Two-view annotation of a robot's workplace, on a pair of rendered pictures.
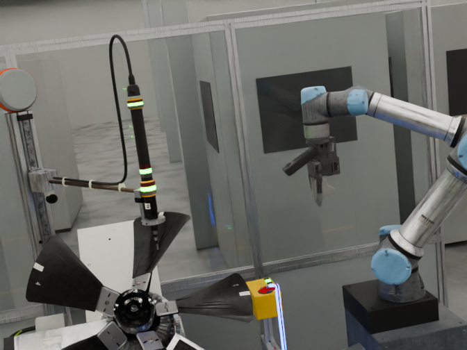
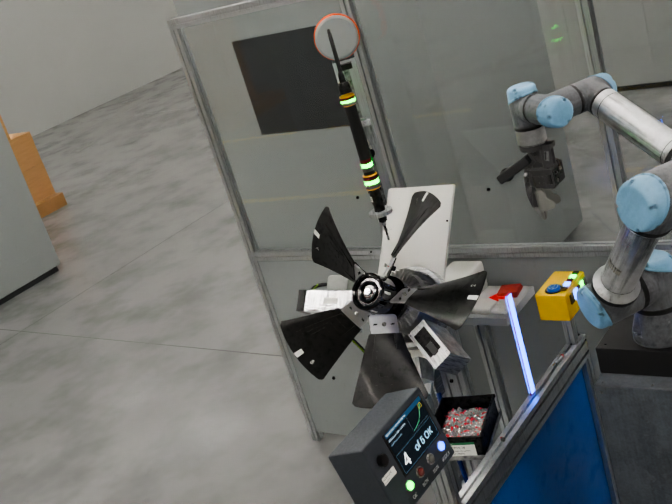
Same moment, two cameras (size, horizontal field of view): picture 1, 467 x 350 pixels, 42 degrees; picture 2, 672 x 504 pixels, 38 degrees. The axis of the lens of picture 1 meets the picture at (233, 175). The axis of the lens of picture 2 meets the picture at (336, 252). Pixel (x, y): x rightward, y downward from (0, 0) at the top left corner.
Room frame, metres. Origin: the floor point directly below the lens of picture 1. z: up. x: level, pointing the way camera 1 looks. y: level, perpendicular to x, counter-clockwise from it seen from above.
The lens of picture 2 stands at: (-0.13, -1.70, 2.37)
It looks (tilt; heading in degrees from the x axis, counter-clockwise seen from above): 20 degrees down; 50
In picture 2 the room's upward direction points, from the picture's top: 17 degrees counter-clockwise
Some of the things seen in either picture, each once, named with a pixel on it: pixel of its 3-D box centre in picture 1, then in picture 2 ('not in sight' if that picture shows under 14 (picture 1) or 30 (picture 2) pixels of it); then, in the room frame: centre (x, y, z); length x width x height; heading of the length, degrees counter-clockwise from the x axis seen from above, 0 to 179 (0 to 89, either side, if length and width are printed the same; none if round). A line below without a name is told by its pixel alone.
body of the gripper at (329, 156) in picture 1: (321, 157); (540, 164); (1.83, -0.27, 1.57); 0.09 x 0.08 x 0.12; 99
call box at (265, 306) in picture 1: (264, 299); (562, 297); (2.09, -0.05, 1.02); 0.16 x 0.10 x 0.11; 9
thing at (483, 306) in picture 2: not in sight; (491, 306); (2.22, 0.35, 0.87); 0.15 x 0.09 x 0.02; 100
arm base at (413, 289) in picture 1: (400, 278); (660, 316); (1.87, -0.50, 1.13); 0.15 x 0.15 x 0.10
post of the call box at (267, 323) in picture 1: (267, 324); (569, 325); (2.09, -0.05, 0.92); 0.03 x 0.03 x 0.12; 9
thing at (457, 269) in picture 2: not in sight; (456, 283); (2.28, 0.54, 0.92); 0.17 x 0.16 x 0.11; 9
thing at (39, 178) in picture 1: (43, 180); (363, 133); (2.18, 0.69, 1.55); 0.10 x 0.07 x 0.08; 44
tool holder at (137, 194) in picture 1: (149, 205); (376, 197); (1.74, 0.26, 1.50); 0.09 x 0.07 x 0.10; 44
